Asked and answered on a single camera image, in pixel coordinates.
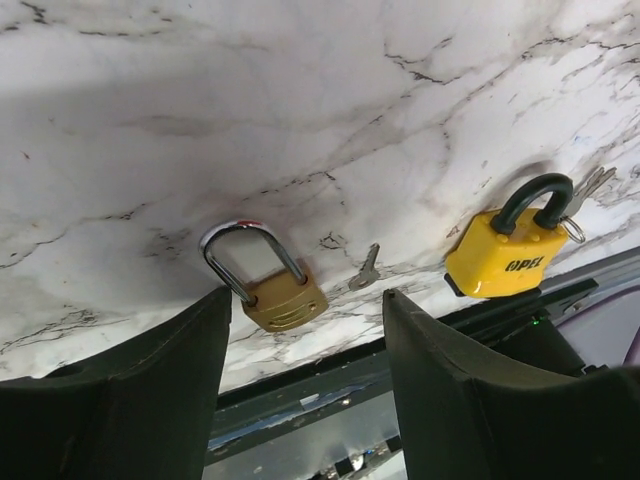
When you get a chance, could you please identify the silver keys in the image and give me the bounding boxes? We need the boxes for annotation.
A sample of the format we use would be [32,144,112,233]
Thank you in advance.
[561,166,617,244]

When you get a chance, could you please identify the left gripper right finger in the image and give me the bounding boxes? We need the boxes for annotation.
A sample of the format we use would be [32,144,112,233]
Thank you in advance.
[383,289,639,479]

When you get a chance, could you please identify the small brass long-shackle padlock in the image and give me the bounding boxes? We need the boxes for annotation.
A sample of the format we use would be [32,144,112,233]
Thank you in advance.
[199,219,329,333]

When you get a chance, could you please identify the yellow padlock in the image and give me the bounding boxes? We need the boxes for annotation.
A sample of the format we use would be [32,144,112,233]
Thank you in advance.
[444,173,573,299]

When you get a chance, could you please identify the small silver key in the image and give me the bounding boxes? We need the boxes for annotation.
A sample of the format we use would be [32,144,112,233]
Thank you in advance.
[348,243,380,291]

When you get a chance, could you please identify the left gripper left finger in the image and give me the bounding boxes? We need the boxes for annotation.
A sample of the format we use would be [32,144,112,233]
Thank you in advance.
[1,287,232,479]

